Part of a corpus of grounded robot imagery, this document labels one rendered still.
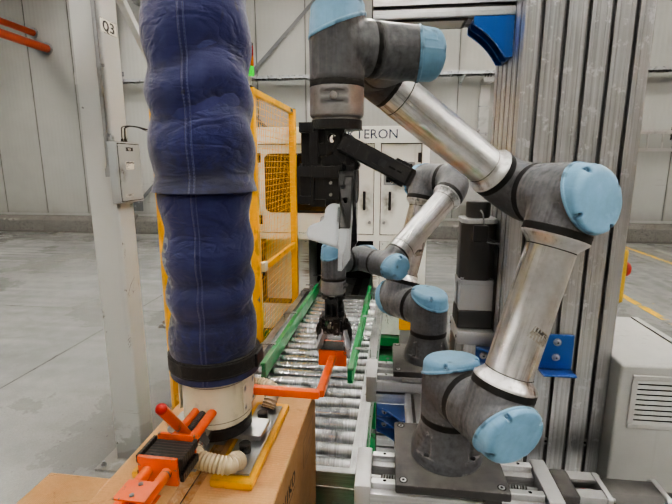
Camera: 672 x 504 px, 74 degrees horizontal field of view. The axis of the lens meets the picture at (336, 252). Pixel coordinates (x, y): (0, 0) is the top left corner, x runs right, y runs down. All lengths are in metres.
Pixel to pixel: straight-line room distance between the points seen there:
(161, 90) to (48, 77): 12.14
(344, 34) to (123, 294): 2.14
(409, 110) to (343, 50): 0.22
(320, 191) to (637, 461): 0.98
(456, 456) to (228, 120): 0.83
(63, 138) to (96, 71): 10.35
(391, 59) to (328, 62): 0.09
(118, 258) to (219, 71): 1.69
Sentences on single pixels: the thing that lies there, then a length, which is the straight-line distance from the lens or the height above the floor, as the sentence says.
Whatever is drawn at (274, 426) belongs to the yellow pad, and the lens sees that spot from 1.30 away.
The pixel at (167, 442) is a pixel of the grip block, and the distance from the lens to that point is 1.07.
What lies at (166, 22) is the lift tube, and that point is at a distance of 1.03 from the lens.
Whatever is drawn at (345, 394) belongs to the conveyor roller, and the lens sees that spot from 2.32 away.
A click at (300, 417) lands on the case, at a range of 1.37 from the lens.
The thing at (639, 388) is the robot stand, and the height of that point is 1.18.
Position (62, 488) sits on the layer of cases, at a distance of 2.01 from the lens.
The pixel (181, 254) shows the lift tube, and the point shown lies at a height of 1.47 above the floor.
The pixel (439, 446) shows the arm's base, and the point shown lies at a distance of 1.01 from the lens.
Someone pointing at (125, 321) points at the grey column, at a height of 0.84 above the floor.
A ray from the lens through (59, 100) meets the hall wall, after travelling 12.94.
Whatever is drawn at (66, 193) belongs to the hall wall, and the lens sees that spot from 12.93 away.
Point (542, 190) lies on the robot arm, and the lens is 0.84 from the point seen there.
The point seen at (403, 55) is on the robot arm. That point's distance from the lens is 0.66.
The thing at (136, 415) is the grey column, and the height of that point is 0.30.
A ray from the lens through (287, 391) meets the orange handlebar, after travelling 1.21.
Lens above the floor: 1.66
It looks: 11 degrees down
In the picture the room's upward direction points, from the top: straight up
